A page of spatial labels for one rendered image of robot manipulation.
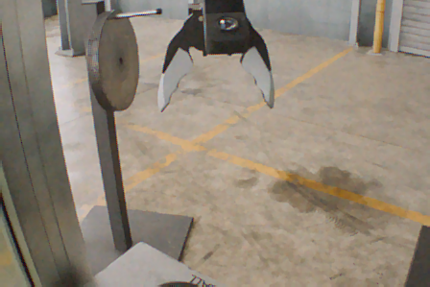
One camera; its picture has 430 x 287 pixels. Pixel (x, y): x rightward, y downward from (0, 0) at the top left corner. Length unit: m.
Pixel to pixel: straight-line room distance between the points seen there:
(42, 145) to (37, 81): 0.04
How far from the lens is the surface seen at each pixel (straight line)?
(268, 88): 0.50
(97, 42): 1.12
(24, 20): 0.22
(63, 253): 0.28
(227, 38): 0.39
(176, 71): 0.48
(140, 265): 0.30
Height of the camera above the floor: 1.10
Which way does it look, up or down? 25 degrees down
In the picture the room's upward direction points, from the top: straight up
